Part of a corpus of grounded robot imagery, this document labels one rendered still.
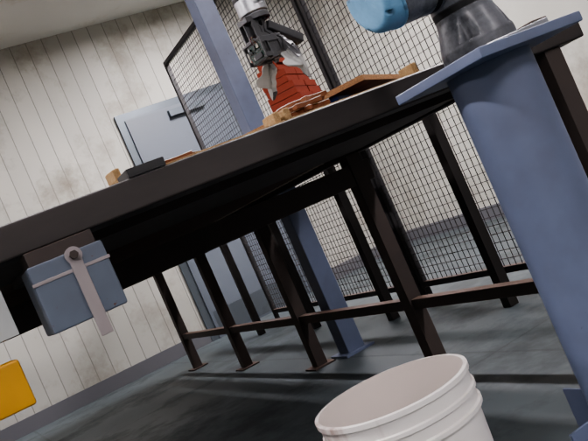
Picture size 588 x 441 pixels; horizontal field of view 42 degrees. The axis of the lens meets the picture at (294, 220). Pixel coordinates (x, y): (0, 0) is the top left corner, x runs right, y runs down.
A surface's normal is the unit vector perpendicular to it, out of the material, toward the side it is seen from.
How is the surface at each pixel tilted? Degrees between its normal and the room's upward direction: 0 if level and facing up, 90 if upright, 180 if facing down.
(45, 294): 90
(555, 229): 90
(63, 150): 90
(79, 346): 90
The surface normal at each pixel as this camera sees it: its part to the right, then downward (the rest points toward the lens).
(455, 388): 0.64, -0.23
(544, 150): 0.07, -0.03
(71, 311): 0.41, -0.18
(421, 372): -0.54, 0.18
